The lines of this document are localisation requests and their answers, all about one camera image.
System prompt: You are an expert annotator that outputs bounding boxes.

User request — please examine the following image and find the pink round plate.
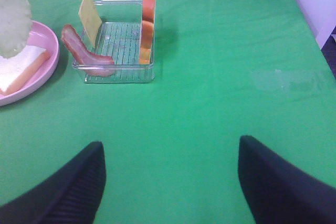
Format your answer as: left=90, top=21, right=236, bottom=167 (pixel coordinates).
left=1, top=20, right=59, bottom=106

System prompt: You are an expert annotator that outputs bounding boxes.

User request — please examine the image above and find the yellow cheese slice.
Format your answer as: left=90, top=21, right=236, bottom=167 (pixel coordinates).
left=78, top=0, right=102, bottom=48

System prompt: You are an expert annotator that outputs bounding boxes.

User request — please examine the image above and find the green tablecloth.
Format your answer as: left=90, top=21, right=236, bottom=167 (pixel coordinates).
left=1, top=0, right=335, bottom=223

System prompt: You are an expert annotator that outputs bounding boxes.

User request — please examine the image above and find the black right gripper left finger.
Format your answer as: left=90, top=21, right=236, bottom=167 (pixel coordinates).
left=1, top=142, right=107, bottom=223

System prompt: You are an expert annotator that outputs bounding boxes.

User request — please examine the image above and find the green lettuce leaf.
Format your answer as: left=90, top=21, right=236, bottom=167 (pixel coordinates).
left=1, top=0, right=33, bottom=58

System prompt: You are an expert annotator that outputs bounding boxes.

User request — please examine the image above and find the right clear plastic container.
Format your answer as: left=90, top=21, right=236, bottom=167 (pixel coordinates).
left=72, top=0, right=155, bottom=83

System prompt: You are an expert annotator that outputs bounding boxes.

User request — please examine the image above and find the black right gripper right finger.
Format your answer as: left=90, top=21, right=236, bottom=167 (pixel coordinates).
left=238, top=135, right=335, bottom=223

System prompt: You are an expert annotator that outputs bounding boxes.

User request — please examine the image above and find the toast bread slice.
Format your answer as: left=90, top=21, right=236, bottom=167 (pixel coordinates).
left=1, top=45, right=50, bottom=96
left=139, top=0, right=156, bottom=65

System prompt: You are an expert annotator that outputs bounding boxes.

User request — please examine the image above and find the bacon strip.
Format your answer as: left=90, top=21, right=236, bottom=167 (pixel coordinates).
left=61, top=24, right=114, bottom=65

